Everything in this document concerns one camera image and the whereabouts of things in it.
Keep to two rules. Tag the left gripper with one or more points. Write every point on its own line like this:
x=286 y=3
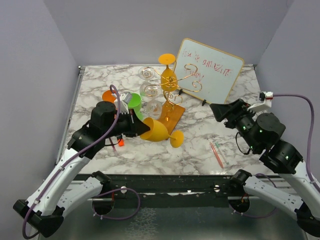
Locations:
x=137 y=127

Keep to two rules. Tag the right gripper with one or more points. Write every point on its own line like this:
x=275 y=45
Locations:
x=237 y=107

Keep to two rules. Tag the yellow plastic wine glass front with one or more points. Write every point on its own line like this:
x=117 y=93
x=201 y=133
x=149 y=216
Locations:
x=158 y=132

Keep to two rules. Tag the yellow plastic wine glass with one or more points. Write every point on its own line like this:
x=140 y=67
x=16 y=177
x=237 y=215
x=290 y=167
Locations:
x=158 y=132
x=168 y=77

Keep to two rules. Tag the green plastic wine glass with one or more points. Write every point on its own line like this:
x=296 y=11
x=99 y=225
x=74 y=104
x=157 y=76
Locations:
x=135 y=104

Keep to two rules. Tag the clear wine glass front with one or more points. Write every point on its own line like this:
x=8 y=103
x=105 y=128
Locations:
x=149 y=93

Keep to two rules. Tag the clear wine glass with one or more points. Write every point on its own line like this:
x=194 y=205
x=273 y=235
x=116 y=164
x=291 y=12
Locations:
x=146 y=73
x=149 y=93

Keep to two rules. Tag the orange plastic wine glass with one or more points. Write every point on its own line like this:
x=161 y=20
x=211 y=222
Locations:
x=108 y=96

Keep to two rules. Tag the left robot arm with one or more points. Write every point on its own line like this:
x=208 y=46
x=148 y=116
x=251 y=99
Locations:
x=44 y=211

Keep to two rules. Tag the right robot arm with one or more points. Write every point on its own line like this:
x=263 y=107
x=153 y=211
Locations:
x=262 y=132

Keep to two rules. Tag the orange black highlighter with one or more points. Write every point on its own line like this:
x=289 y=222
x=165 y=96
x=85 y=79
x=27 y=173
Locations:
x=120 y=141

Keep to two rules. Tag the white green marker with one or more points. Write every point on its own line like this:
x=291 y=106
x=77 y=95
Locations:
x=221 y=153

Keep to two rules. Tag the yellow framed whiteboard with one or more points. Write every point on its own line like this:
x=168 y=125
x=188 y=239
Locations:
x=205 y=72

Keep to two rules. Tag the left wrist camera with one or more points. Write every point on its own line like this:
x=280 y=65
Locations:
x=122 y=104

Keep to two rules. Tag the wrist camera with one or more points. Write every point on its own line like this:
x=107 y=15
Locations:
x=264 y=102
x=122 y=104

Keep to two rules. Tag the gold wire wine glass rack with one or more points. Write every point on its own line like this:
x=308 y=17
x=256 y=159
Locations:
x=171 y=109

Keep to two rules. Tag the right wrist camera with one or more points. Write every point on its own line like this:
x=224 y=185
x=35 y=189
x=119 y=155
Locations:
x=264 y=102

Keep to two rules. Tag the black front rail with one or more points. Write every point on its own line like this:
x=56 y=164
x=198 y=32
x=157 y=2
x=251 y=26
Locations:
x=169 y=191

